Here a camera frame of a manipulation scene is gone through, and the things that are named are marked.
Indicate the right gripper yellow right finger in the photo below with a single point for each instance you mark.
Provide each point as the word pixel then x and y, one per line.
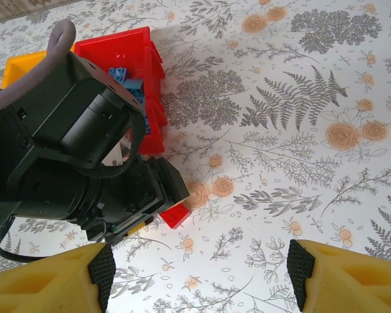
pixel 352 287

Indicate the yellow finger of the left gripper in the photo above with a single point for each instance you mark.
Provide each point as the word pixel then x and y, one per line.
pixel 171 182
pixel 130 229

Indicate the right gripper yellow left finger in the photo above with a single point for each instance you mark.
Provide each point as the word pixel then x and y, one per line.
pixel 45 287

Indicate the long red lego brick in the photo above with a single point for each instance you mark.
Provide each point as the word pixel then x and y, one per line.
pixel 177 216

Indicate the long blue lego brick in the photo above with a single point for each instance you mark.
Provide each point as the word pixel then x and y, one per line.
pixel 117 74
pixel 133 87

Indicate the yellow plastic bin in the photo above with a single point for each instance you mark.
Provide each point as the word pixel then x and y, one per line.
pixel 23 65

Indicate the red plastic bin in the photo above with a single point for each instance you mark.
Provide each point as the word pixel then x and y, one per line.
pixel 130 45

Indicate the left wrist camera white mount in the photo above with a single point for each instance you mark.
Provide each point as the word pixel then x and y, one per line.
pixel 115 156

